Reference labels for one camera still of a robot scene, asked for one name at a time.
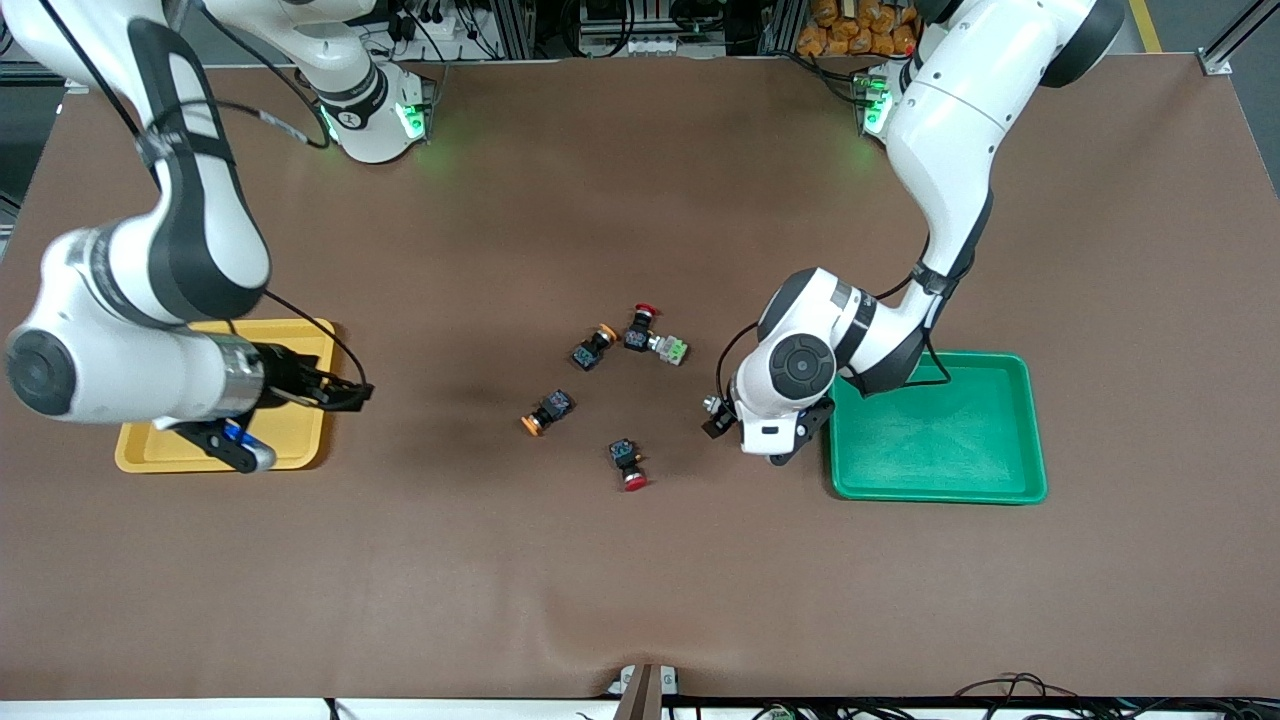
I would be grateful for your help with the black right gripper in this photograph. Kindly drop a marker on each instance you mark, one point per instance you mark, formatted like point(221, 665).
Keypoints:
point(285, 376)

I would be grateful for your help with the yellow push button black body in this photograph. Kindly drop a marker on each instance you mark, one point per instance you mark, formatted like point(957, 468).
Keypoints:
point(552, 408)
point(590, 352)

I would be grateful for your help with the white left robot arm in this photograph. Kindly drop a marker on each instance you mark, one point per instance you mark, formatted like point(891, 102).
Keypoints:
point(950, 130)

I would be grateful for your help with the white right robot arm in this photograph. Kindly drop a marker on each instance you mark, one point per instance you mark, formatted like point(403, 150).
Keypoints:
point(130, 270)

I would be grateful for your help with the yellow plastic tray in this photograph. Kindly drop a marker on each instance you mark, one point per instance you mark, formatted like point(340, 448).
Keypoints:
point(300, 445)

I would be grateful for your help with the red push button black body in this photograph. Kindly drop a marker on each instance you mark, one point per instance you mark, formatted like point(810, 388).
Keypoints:
point(626, 458)
point(637, 335)

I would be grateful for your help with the green plastic tray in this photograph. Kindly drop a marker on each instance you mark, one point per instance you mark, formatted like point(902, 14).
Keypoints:
point(960, 450)

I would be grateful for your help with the white power strip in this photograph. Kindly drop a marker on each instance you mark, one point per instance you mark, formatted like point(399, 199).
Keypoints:
point(640, 46)

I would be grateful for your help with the metal table edge bracket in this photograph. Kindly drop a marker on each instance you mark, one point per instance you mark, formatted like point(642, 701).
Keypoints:
point(640, 695)

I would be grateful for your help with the aluminium profile post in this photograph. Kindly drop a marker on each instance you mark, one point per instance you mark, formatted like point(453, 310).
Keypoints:
point(515, 25)
point(780, 25)

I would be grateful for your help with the aluminium frame profile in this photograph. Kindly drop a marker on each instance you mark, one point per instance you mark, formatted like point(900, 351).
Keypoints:
point(1222, 58)
point(25, 72)

